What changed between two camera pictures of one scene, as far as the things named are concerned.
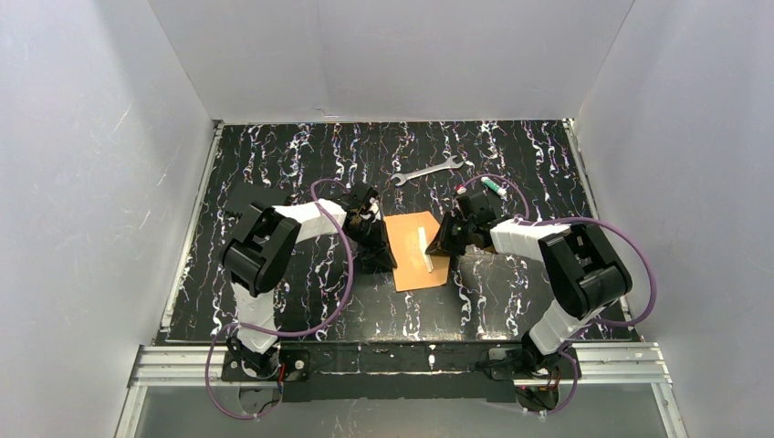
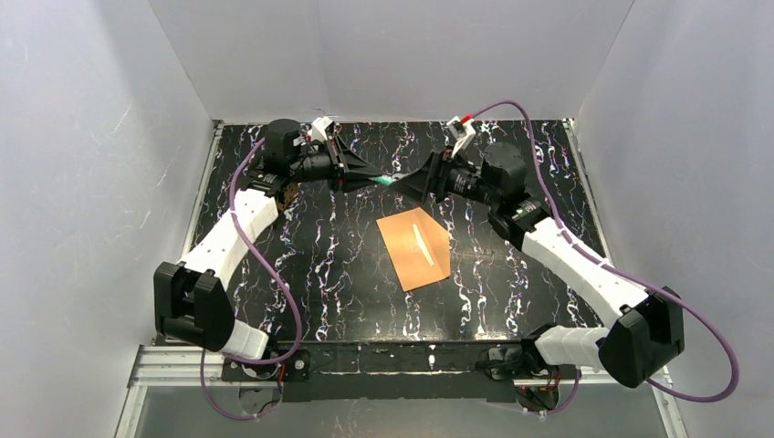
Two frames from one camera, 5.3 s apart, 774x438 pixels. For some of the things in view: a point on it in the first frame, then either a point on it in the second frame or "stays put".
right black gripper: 452,231 → 435,176
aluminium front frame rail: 631,364 stays put
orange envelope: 412,271 stays put
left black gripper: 373,235 → 338,163
